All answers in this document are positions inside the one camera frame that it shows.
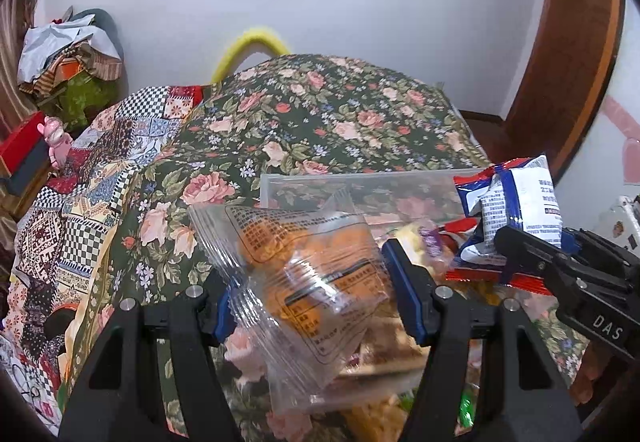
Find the small orange cracker packet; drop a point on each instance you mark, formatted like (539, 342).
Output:
(375, 422)

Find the patchwork quilt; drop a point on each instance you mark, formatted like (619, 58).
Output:
(100, 161)

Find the clear orange cracker packet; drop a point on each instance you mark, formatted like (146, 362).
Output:
(310, 262)

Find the long brown bread packet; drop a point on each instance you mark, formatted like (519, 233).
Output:
(390, 362)

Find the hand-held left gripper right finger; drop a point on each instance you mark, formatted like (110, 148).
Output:
(405, 292)

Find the purple label cracker packet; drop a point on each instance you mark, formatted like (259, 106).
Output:
(431, 242)

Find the clear plastic storage box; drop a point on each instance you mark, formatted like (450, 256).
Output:
(350, 192)

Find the pink plush toy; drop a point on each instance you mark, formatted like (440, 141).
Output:
(57, 139)

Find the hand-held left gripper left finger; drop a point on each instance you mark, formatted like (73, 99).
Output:
(223, 319)

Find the teal cushion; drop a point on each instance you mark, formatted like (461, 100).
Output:
(107, 29)

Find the red box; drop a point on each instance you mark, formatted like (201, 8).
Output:
(20, 141)

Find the dark grey box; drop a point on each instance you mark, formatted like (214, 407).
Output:
(30, 169)

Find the pink wall decal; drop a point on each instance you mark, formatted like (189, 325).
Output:
(625, 131)

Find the white stickered appliance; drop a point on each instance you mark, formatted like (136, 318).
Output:
(617, 222)

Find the person's right hand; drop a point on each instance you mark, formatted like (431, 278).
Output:
(592, 372)

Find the green candy packet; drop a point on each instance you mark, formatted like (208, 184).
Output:
(466, 412)

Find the wooden wardrobe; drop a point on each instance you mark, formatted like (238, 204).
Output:
(565, 46)

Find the green printed bag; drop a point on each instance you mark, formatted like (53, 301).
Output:
(85, 99)

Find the striped brown curtain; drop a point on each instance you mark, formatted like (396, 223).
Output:
(15, 46)

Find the yellow padded rail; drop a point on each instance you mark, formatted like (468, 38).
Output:
(250, 39)

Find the striped patterned cloth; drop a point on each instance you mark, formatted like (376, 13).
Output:
(70, 69)

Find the pile of clothes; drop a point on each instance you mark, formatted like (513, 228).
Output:
(50, 41)

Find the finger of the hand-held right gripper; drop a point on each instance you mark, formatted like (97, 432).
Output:
(595, 247)
(530, 252)

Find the floral blanket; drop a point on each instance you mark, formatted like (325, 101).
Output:
(325, 111)

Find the blue white snack packet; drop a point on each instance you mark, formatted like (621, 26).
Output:
(520, 202)

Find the red snack packet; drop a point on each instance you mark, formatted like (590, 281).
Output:
(480, 278)

